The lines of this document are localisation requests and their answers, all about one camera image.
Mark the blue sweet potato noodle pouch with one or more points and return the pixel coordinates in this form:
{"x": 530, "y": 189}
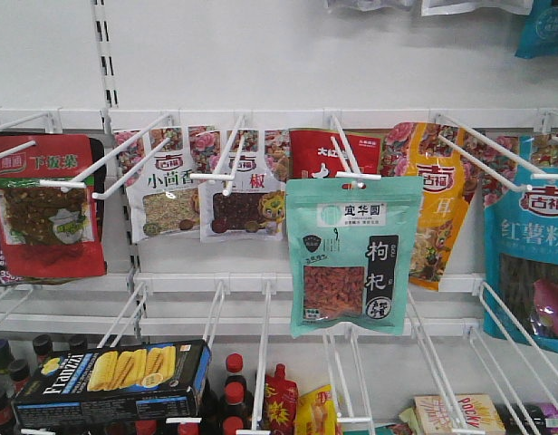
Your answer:
{"x": 521, "y": 242}

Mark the red pickled vegetable pouch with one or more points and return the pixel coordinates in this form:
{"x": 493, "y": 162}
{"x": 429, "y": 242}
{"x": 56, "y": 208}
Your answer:
{"x": 47, "y": 233}

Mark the white fennel seed pouch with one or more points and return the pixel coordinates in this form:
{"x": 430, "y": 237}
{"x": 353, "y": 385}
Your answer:
{"x": 162, "y": 196}

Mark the black Franzzi cookie box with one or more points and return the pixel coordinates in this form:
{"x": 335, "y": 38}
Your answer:
{"x": 127, "y": 383}

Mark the teal goji berry pouch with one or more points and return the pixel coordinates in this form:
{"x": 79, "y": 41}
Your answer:
{"x": 350, "y": 246}

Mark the slotted white shelf upright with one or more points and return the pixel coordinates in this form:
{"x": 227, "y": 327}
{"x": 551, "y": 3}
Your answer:
{"x": 120, "y": 254}

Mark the red cap soy sauce bottle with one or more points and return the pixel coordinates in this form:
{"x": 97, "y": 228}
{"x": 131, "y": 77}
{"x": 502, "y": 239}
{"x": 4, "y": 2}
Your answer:
{"x": 234, "y": 373}
{"x": 235, "y": 404}
{"x": 231, "y": 425}

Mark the yellow Nabati wafer box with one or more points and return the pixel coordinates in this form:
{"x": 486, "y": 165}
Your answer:
{"x": 316, "y": 414}

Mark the teal pouch upper right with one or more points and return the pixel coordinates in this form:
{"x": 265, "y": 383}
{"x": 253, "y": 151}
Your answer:
{"x": 540, "y": 33}

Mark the white Sichuan pepper pouch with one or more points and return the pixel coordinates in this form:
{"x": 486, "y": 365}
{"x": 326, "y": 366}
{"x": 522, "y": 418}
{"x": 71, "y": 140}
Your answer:
{"x": 256, "y": 208}

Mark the red Da Hong Pao pouch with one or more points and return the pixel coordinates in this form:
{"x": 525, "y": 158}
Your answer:
{"x": 314, "y": 155}

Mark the yellow white fungus pouch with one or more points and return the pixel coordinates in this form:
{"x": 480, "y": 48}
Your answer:
{"x": 449, "y": 184}

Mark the red spouted sauce pouch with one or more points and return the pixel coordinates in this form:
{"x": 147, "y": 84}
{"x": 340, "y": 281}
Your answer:
{"x": 280, "y": 402}

